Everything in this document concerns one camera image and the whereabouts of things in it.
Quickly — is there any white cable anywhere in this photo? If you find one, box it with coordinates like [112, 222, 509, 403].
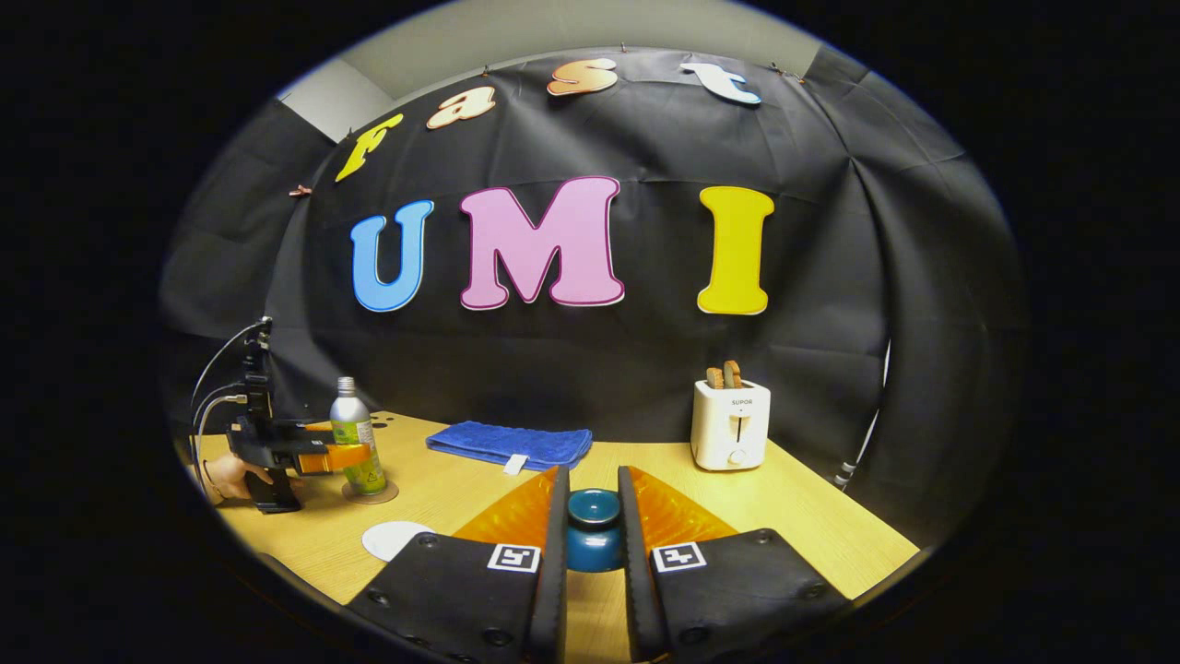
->
[834, 339, 892, 490]

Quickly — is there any teal teacup white inside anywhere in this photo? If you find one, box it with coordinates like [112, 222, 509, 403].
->
[361, 520, 436, 563]

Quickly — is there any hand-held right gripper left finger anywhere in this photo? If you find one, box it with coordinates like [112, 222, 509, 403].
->
[346, 464, 572, 664]

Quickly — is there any teal teacup lid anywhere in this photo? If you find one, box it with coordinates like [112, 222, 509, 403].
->
[564, 487, 626, 575]

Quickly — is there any black backdrop cloth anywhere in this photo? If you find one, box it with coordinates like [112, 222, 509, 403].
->
[159, 46, 1026, 545]

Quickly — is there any blue folded towel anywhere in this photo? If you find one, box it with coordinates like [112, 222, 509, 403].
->
[426, 421, 594, 476]

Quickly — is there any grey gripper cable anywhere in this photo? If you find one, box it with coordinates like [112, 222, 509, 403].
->
[189, 318, 270, 434]
[192, 394, 250, 471]

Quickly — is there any silver green water bottle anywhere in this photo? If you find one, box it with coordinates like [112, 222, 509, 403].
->
[329, 376, 388, 496]

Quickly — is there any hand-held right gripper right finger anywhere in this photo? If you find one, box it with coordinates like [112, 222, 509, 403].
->
[616, 464, 854, 663]

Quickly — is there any white toaster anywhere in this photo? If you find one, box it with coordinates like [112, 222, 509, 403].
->
[690, 378, 772, 472]

